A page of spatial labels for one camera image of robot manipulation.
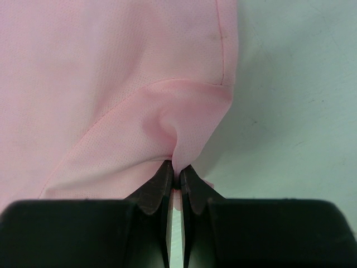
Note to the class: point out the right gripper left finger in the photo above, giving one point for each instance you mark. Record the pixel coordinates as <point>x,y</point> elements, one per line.
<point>149,243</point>

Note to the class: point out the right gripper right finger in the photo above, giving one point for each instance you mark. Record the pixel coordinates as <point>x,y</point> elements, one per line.
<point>197,235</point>

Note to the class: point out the pink t-shirt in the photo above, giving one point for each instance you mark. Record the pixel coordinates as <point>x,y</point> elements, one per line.
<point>96,94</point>

